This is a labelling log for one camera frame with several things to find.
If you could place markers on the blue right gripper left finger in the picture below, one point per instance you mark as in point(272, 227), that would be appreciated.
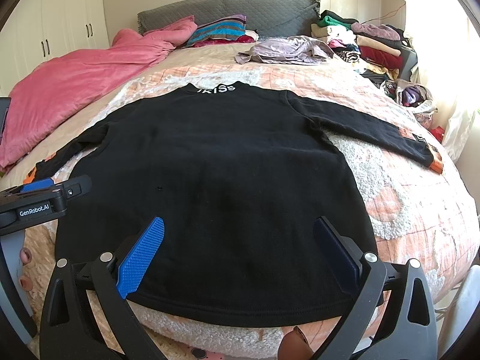
point(134, 265)

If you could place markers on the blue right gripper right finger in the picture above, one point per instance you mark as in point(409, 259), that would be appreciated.
point(340, 254)

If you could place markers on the black sweater with orange cuffs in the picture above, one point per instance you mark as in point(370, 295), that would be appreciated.
point(238, 174)

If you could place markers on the bag of clothes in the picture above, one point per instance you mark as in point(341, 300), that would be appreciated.
point(416, 97)

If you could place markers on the pile of folded clothes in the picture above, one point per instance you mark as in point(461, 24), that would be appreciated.
point(379, 45)

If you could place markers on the peach white tufted blanket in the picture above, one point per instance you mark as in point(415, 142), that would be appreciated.
point(415, 213)

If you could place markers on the pink duvet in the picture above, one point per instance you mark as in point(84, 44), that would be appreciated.
point(60, 87)

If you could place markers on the white wardrobe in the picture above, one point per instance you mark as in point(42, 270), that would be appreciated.
point(39, 30)

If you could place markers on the lilac crumpled garment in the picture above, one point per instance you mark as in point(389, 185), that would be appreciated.
point(300, 50)

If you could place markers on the grey quilted headboard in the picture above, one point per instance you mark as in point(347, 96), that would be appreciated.
point(269, 18)

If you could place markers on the striped blue brown pillow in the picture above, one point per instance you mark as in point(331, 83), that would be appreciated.
point(228, 28)

